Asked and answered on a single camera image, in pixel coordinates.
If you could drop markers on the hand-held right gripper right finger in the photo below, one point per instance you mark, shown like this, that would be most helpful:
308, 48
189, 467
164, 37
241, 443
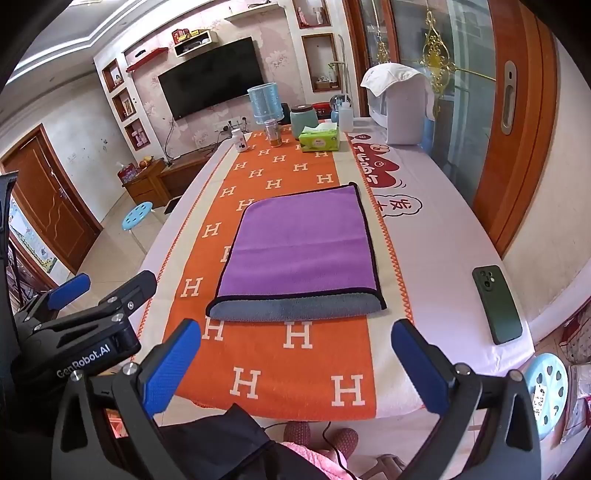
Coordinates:
420, 369

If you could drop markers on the wooden television stand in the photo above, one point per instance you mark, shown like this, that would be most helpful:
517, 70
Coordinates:
184, 173

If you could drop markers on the glass snow globe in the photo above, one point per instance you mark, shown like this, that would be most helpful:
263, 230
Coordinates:
334, 108

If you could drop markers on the blue perforated cylinder container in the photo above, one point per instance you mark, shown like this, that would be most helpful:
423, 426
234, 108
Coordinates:
264, 101

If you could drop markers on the red wall shelf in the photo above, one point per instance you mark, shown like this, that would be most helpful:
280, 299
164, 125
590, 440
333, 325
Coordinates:
145, 57

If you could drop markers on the purple and grey towel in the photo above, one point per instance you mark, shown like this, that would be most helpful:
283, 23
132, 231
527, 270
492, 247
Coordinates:
300, 249

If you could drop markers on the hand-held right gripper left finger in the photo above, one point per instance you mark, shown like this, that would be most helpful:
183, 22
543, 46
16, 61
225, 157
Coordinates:
171, 364

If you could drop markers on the white cloth cover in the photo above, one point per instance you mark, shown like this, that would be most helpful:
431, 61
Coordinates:
392, 76

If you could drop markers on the orange letter-print blanket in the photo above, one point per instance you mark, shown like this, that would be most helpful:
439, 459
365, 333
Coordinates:
277, 360

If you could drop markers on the teal ceramic jar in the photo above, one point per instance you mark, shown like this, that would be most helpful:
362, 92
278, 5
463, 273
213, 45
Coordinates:
304, 120

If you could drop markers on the wall poster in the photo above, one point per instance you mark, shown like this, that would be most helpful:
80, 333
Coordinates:
34, 244

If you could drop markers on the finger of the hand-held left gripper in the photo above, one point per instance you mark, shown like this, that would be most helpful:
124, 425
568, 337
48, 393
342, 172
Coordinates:
134, 288
69, 290

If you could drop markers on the pink slipper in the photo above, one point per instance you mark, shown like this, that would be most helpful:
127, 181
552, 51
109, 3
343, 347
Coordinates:
342, 442
297, 434

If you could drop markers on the white water dispenser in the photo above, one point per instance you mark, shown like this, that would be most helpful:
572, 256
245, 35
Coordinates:
404, 115

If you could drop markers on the white squeeze bottle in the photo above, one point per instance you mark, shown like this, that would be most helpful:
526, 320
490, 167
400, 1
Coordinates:
345, 115

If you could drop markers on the green tissue pack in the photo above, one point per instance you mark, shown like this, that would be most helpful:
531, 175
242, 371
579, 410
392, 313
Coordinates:
318, 141

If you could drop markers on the wooden sliding door frame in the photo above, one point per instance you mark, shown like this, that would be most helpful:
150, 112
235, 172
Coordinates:
521, 138

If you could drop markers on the white printed tablecloth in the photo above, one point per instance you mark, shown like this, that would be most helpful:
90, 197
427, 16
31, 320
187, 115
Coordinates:
438, 240

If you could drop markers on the dark green smartphone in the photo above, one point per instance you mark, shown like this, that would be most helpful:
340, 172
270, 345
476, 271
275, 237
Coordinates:
497, 304

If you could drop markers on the blue plastic stool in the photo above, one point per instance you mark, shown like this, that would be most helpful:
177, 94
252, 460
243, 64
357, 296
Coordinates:
547, 387
137, 216

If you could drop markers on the brown wooden door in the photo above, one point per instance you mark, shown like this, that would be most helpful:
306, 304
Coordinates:
51, 203

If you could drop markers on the black wall television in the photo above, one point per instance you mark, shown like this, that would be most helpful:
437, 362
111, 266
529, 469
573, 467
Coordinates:
210, 78

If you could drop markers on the gold door ornament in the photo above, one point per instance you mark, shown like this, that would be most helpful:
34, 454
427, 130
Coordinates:
434, 50

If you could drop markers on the white wall shelf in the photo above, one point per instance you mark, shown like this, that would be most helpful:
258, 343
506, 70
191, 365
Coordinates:
196, 44

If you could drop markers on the person's dark clothing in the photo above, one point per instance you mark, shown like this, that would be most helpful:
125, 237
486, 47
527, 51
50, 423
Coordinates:
221, 447

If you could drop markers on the glass spice jar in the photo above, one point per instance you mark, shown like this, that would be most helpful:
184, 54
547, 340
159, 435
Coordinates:
273, 134

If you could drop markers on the white pill bottle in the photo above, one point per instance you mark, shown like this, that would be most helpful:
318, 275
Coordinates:
240, 141

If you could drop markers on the small wooden cabinet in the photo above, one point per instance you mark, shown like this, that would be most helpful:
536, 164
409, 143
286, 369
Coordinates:
145, 184

